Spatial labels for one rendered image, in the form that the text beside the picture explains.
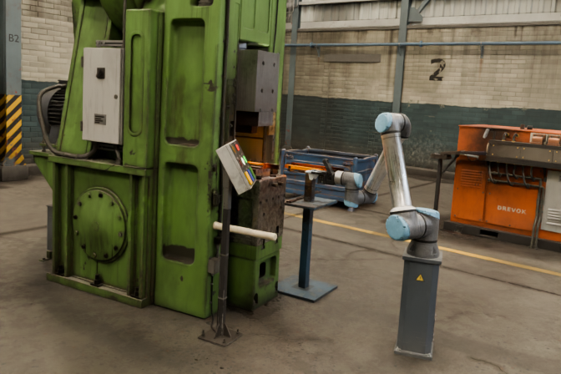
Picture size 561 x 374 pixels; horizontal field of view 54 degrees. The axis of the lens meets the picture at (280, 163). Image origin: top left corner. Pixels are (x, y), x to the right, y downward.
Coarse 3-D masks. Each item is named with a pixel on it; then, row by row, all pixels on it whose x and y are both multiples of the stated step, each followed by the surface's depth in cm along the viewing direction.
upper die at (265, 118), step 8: (240, 112) 367; (248, 112) 364; (256, 112) 361; (264, 112) 367; (272, 112) 377; (240, 120) 367; (248, 120) 365; (256, 120) 362; (264, 120) 368; (272, 120) 378
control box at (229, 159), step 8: (232, 144) 312; (216, 152) 302; (224, 152) 302; (232, 152) 302; (240, 152) 328; (224, 160) 302; (232, 160) 302; (240, 160) 314; (232, 168) 303; (240, 168) 303; (248, 168) 327; (232, 176) 303; (240, 176) 303; (240, 184) 304; (248, 184) 303; (240, 192) 304
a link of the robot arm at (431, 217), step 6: (420, 210) 315; (426, 210) 315; (432, 210) 318; (426, 216) 314; (432, 216) 314; (438, 216) 317; (426, 222) 311; (432, 222) 314; (438, 222) 318; (426, 228) 311; (432, 228) 314; (426, 234) 313; (432, 234) 315; (426, 240) 315; (432, 240) 316
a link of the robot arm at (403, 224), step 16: (384, 128) 313; (400, 128) 318; (384, 144) 316; (400, 144) 314; (400, 160) 311; (400, 176) 310; (400, 192) 309; (400, 208) 307; (400, 224) 303; (416, 224) 306
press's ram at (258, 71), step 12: (240, 60) 358; (252, 60) 353; (264, 60) 359; (276, 60) 374; (240, 72) 358; (252, 72) 354; (264, 72) 361; (276, 72) 376; (240, 84) 359; (252, 84) 355; (264, 84) 362; (276, 84) 378; (240, 96) 360; (252, 96) 356; (264, 96) 364; (276, 96) 380; (240, 108) 361; (252, 108) 356; (264, 108) 366; (276, 108) 382
